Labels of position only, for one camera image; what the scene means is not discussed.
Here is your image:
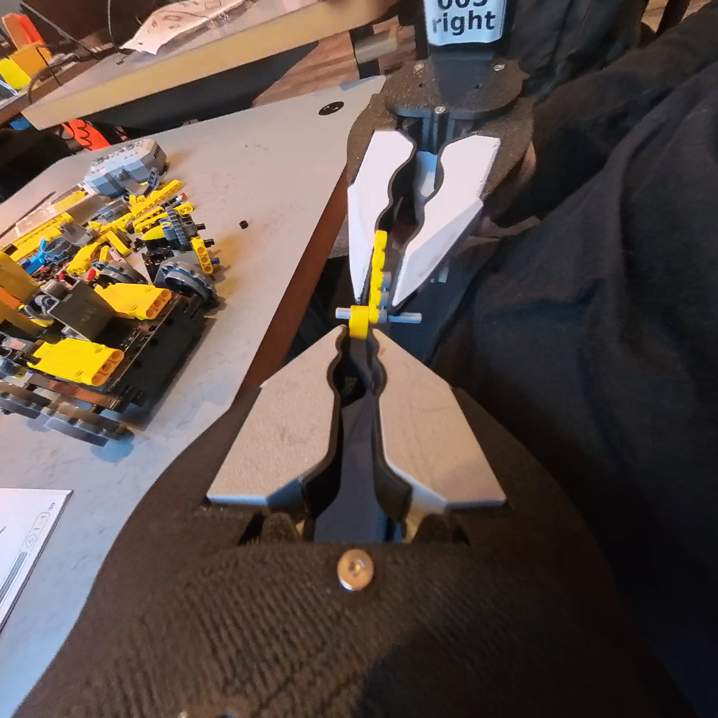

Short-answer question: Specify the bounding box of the yellow plastic block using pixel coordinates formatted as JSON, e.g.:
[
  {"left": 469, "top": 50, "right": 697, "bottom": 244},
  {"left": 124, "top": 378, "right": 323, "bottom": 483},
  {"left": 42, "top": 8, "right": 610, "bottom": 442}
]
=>
[{"left": 0, "top": 47, "right": 55, "bottom": 91}]

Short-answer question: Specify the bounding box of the toy wheel gear subassembly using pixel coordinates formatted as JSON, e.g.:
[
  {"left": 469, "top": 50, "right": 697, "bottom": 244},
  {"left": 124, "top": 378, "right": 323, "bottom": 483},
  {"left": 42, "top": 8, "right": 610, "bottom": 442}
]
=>
[{"left": 143, "top": 205, "right": 217, "bottom": 277}]

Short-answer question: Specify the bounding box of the orange plastic block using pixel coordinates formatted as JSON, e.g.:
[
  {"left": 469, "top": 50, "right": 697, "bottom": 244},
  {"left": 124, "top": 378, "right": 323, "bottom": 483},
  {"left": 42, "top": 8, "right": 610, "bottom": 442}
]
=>
[{"left": 3, "top": 12, "right": 44, "bottom": 49}]

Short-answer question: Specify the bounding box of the grey toy axle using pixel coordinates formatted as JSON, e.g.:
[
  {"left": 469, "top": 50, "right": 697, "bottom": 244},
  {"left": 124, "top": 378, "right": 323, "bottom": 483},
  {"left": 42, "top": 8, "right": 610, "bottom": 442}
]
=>
[{"left": 334, "top": 306, "right": 423, "bottom": 325}]

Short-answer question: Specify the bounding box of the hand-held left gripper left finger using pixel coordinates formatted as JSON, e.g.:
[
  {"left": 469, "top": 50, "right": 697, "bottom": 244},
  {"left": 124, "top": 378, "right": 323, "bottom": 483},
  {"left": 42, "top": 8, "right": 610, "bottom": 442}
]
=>
[{"left": 206, "top": 327, "right": 346, "bottom": 508}]

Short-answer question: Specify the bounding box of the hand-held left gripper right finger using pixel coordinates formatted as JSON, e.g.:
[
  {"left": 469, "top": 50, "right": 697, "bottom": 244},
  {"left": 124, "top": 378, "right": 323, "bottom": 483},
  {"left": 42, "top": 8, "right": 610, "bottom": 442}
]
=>
[{"left": 369, "top": 328, "right": 507, "bottom": 539}]

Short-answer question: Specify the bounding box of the yellow toy vehicle model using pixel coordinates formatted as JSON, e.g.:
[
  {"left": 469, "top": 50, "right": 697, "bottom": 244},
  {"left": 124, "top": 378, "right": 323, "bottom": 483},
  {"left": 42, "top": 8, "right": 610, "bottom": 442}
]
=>
[{"left": 0, "top": 249, "right": 220, "bottom": 448}]

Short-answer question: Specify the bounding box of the grey table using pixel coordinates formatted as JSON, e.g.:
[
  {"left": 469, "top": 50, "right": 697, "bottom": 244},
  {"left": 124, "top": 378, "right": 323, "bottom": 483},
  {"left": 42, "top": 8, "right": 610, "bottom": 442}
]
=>
[{"left": 22, "top": 0, "right": 395, "bottom": 131}]

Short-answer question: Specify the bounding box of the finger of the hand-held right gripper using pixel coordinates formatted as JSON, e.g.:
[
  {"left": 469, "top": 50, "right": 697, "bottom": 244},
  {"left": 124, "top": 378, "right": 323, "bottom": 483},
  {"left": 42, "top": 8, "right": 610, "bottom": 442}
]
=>
[
  {"left": 347, "top": 129, "right": 417, "bottom": 301},
  {"left": 390, "top": 135, "right": 501, "bottom": 308}
]

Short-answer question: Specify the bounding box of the orange black patterned object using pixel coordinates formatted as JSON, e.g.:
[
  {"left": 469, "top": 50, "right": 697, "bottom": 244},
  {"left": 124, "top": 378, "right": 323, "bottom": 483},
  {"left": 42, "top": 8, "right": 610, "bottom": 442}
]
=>
[{"left": 61, "top": 117, "right": 111, "bottom": 152}]

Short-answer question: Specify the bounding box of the pile of loose toy pieces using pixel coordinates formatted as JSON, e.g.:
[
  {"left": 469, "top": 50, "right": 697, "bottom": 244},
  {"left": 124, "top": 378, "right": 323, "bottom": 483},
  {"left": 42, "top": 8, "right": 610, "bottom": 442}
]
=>
[{"left": 0, "top": 179, "right": 198, "bottom": 281}]

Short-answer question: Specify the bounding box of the instruction booklet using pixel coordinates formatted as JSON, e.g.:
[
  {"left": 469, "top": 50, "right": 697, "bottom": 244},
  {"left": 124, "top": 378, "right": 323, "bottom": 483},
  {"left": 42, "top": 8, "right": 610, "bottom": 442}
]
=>
[{"left": 0, "top": 488, "right": 74, "bottom": 630}]

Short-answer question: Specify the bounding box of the white paper sheet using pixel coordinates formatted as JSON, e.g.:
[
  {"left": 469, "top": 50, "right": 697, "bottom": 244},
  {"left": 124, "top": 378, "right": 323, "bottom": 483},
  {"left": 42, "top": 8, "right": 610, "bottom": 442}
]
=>
[{"left": 122, "top": 0, "right": 249, "bottom": 56}]

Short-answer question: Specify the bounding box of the grey desk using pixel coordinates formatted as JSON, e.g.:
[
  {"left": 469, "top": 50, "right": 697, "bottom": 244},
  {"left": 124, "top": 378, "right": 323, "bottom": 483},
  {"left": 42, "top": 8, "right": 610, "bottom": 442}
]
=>
[{"left": 0, "top": 76, "right": 388, "bottom": 713}]

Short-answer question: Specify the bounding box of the grey toy battery box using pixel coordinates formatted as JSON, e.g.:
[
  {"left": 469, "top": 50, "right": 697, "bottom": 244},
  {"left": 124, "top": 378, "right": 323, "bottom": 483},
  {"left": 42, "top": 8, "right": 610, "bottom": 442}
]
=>
[{"left": 84, "top": 139, "right": 169, "bottom": 197}]

